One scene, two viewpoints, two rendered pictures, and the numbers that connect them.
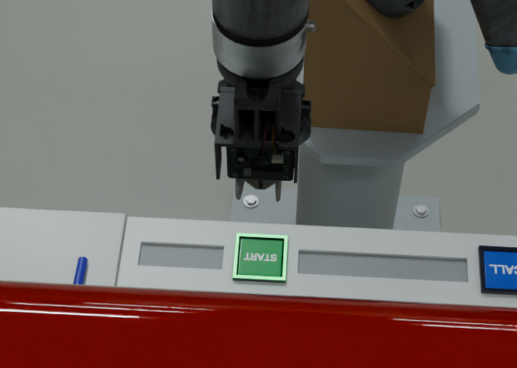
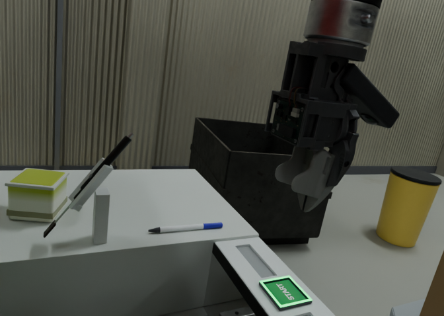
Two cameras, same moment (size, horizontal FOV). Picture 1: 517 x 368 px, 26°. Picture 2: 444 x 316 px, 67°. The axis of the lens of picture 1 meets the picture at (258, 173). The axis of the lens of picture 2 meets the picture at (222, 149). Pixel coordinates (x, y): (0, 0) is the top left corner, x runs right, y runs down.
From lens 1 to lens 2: 0.83 m
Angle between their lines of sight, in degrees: 60
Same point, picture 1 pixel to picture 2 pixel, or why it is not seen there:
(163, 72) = not seen: outside the picture
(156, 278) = (232, 254)
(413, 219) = not seen: outside the picture
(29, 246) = (215, 211)
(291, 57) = (337, 21)
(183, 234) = (268, 257)
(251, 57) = (313, 10)
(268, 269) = (281, 297)
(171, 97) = not seen: outside the picture
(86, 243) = (231, 226)
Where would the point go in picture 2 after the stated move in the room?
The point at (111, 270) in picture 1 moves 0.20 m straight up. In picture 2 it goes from (223, 236) to (242, 129)
